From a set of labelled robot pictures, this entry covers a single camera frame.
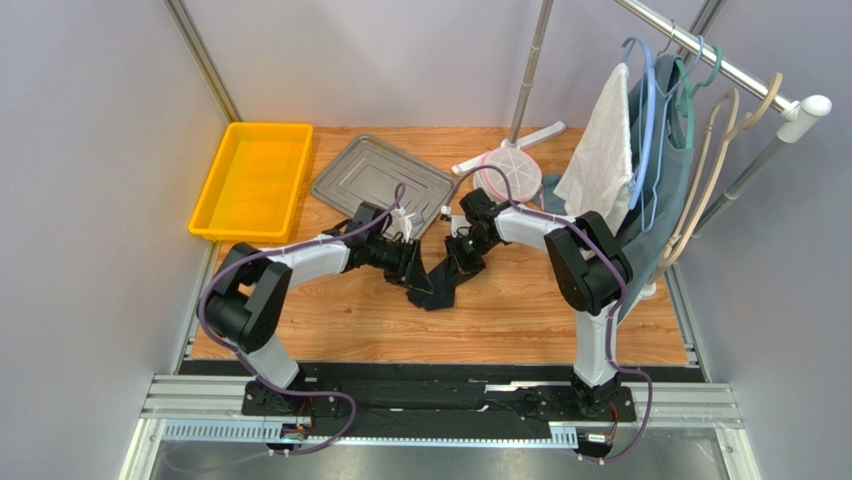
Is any green clothes hanger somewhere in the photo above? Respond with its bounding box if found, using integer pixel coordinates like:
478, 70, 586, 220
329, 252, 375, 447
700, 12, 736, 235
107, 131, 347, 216
674, 35, 724, 149

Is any blue clothes hanger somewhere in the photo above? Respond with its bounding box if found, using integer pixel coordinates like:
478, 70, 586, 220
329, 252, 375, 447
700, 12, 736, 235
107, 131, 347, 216
622, 36, 694, 233

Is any beige clothes hanger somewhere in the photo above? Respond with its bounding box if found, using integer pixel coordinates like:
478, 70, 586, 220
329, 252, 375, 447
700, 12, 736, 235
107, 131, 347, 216
665, 71, 785, 268
656, 88, 740, 275

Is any pink white round container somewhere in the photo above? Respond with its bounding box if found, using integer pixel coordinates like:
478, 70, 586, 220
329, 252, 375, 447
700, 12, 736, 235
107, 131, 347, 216
473, 147, 543, 203

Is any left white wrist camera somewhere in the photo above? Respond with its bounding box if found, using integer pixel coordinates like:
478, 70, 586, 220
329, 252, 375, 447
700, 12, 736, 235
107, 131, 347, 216
390, 208, 425, 242

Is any silver metal tray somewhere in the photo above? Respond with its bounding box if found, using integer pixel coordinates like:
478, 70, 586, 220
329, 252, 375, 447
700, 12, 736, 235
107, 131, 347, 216
311, 134, 456, 239

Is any black paper napkin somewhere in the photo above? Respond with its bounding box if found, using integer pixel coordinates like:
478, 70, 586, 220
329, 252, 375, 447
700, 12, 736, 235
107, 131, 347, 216
407, 257, 476, 311

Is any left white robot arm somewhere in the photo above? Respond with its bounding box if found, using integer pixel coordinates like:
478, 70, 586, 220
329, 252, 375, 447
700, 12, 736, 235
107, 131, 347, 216
197, 202, 434, 413

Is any teal grey garment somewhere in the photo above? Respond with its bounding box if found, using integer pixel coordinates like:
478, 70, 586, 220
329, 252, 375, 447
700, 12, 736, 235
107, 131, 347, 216
534, 54, 695, 318

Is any metal clothes rack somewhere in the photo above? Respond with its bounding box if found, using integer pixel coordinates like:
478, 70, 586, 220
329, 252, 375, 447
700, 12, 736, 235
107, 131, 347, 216
452, 0, 833, 345

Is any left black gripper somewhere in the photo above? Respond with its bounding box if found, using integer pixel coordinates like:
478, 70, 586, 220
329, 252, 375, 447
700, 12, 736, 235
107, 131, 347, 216
366, 237, 433, 294

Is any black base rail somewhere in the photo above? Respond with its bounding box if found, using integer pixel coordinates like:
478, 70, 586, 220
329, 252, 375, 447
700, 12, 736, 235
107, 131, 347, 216
177, 360, 702, 441

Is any white towel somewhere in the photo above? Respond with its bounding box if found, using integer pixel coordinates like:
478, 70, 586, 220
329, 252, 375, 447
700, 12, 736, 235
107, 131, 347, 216
554, 63, 633, 233

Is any yellow plastic bin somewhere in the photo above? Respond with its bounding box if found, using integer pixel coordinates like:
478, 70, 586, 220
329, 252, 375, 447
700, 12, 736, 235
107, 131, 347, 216
188, 122, 314, 243

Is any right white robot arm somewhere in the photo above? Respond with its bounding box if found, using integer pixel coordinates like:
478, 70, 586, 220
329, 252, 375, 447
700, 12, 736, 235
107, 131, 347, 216
432, 189, 633, 417

